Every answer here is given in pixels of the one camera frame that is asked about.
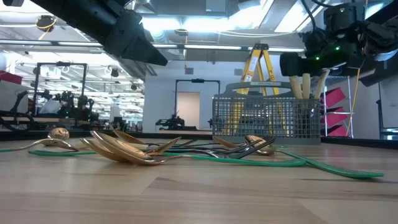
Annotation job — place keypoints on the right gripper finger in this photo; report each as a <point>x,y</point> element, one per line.
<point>293,63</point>

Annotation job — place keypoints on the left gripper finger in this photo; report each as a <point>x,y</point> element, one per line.
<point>140,51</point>

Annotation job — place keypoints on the grey mesh cutlery basket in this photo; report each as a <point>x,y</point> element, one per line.
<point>264,102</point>

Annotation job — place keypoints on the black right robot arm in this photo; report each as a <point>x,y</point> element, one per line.
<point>382,34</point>

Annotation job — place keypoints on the black background robot arm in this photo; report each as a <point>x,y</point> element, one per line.
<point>172,122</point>

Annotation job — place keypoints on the yellow stepladder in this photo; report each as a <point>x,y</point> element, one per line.
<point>252,62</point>

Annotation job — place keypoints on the red storage bin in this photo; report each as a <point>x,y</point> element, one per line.
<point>12,77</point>
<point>335,118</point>
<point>339,131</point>
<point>334,97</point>

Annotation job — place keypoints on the white metal shelf rack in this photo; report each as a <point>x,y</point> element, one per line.
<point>349,102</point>

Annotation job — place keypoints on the ceiling light strip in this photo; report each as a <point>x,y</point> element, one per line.
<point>214,47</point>

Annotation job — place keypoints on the background robot workstation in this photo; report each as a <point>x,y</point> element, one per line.
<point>62,109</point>

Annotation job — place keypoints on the pile of gold cutlery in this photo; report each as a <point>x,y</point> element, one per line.
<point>31,135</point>

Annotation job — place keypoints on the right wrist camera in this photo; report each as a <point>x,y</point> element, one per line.
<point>340,17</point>

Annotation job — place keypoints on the grey wall box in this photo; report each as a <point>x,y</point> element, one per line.
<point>189,71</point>
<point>238,71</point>

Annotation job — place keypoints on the metal ceiling duct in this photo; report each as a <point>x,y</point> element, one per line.
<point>186,7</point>

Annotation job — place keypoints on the black background gantry frame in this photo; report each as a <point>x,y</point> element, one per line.
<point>197,80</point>

